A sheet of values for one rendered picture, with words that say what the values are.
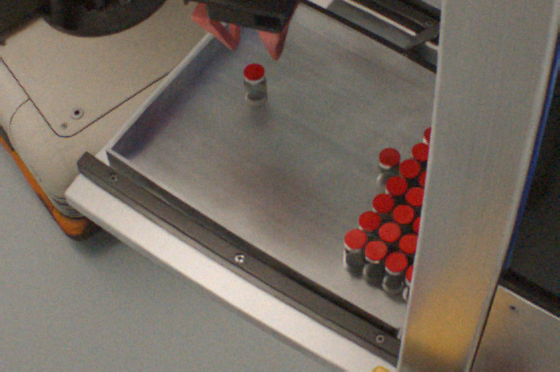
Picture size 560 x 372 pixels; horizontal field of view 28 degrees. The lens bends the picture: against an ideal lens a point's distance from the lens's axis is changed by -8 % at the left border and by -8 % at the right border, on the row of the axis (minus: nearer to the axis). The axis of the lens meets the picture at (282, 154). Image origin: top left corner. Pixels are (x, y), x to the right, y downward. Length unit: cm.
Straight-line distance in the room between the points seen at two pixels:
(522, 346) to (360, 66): 52
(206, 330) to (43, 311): 31
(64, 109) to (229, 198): 89
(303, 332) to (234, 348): 97
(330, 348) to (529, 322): 35
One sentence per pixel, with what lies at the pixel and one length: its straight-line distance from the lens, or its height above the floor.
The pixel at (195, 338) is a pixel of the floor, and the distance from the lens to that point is 205.
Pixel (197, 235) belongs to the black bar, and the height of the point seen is 90.
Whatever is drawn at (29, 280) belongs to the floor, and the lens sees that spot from 216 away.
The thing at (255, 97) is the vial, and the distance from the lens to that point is 118.
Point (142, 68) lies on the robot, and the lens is 202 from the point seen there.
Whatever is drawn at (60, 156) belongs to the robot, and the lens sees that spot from 194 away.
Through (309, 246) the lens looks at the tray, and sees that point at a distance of 111.
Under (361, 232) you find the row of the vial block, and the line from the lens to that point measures 106.
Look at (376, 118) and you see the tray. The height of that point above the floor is 88.
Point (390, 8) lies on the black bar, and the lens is 126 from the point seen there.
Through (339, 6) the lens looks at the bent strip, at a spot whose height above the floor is 88.
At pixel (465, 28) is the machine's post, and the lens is 56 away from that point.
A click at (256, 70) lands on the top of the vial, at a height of 93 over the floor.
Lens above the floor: 185
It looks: 56 degrees down
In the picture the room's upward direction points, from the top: 4 degrees counter-clockwise
